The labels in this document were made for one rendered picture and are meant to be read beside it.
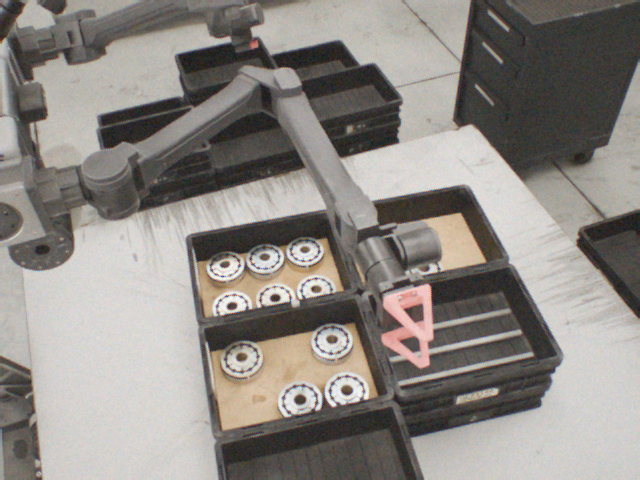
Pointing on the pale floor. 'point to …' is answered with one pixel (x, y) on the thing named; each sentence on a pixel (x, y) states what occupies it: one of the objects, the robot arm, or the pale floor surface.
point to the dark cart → (546, 75)
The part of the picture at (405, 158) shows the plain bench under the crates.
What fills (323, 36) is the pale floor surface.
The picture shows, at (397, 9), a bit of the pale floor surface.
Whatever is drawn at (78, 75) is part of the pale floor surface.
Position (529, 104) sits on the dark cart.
